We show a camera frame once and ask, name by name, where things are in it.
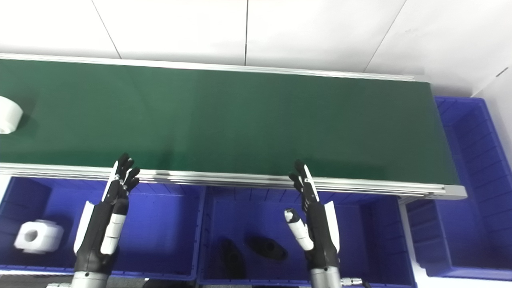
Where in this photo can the green conveyor belt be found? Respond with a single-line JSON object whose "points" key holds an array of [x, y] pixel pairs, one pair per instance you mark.
{"points": [[224, 179], [248, 124]]}

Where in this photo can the empty blue bin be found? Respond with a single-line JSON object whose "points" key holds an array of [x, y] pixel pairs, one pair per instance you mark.
{"points": [[472, 224]]}

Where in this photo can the blue bin with white parts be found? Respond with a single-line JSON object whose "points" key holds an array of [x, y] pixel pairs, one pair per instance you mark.
{"points": [[164, 228]]}

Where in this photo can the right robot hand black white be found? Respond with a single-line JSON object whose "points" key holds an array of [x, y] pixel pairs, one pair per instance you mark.
{"points": [[320, 232]]}

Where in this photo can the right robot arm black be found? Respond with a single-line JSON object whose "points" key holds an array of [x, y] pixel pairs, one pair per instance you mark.
{"points": [[324, 278]]}

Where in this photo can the blue bin with black parts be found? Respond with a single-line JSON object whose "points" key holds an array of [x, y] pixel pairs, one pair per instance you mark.
{"points": [[360, 240]]}

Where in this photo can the black plastic part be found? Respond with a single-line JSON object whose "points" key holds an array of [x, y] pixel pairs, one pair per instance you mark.
{"points": [[233, 258], [266, 247]]}

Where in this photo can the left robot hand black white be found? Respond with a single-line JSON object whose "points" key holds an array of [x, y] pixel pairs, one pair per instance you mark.
{"points": [[98, 228]]}

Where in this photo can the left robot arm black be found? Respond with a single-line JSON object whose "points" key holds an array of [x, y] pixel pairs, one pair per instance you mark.
{"points": [[88, 280]]}

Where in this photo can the white cylindrical part with hole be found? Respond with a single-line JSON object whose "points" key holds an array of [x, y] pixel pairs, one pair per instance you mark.
{"points": [[8, 114], [44, 238]]}

